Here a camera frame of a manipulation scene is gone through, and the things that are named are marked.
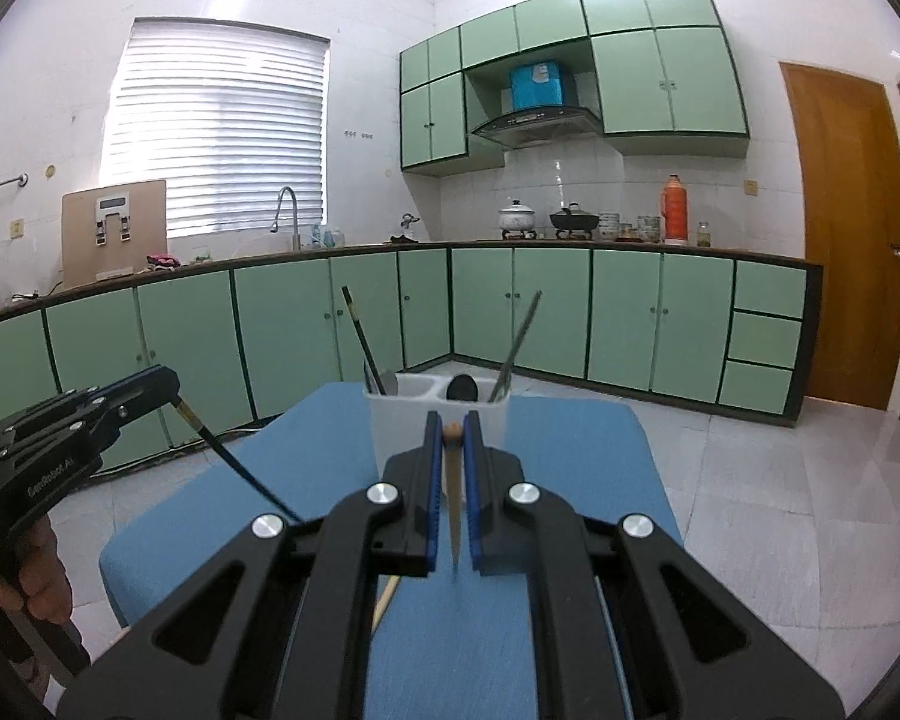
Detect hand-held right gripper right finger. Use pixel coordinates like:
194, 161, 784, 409
463, 411, 847, 720

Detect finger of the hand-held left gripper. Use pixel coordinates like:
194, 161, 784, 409
0, 388, 183, 482
0, 365, 179, 442

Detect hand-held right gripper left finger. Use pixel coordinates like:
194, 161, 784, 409
58, 409, 447, 720

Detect wooden chopstick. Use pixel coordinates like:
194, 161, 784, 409
444, 424, 466, 578
370, 574, 400, 637

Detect white two-compartment utensil holder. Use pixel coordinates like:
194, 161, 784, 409
364, 371, 511, 500

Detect black chopstick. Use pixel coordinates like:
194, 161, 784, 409
174, 397, 306, 526
341, 285, 389, 396

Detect person's left hand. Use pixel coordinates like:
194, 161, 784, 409
0, 521, 74, 620

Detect blue tablecloth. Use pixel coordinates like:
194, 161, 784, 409
99, 381, 683, 720

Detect brown cardboard box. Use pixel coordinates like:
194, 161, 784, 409
61, 180, 168, 282

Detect green base cabinets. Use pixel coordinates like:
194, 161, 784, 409
0, 240, 826, 477

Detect chrome kitchen faucet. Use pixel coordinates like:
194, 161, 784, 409
271, 186, 301, 252

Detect white window blind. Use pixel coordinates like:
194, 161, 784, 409
99, 17, 331, 241

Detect white cooking pot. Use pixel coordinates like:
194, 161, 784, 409
498, 199, 537, 239

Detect black wok with lid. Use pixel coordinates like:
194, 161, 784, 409
549, 202, 601, 239

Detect orange thermos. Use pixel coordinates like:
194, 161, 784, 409
661, 174, 689, 245

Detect black range hood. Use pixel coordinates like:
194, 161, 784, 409
471, 106, 602, 149

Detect wooden door with handle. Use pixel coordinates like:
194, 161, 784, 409
780, 61, 900, 412

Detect green wall cabinets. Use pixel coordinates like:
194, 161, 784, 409
399, 0, 751, 177

